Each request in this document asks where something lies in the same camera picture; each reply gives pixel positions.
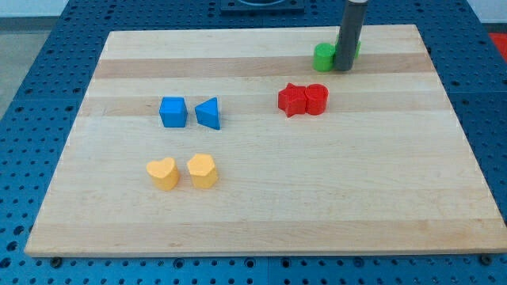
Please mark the yellow heart block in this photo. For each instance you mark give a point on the yellow heart block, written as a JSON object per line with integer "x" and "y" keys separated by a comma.
{"x": 164, "y": 173}

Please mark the red cylinder block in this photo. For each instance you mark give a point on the red cylinder block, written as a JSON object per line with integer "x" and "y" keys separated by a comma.
{"x": 317, "y": 97}

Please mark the red star block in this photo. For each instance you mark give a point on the red star block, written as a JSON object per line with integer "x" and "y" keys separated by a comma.
{"x": 292, "y": 100}

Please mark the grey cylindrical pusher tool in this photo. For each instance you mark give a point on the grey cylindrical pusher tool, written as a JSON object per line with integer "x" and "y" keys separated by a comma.
{"x": 349, "y": 33}

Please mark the green star block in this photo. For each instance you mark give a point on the green star block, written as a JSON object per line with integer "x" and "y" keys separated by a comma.
{"x": 357, "y": 49}

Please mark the blue cube block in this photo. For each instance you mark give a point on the blue cube block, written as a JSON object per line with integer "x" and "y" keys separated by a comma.
{"x": 173, "y": 112}

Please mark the green cylinder block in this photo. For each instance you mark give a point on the green cylinder block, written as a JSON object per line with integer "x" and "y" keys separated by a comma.
{"x": 323, "y": 59}

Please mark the wooden board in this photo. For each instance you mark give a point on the wooden board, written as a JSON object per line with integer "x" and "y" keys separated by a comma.
{"x": 385, "y": 170}

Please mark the yellow pentagon block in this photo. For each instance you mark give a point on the yellow pentagon block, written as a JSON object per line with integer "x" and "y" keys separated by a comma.
{"x": 202, "y": 170}

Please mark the blue triangle block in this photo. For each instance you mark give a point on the blue triangle block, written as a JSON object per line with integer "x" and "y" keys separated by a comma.
{"x": 207, "y": 113}

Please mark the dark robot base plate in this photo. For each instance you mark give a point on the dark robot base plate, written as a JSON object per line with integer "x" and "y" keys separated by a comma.
{"x": 260, "y": 6}

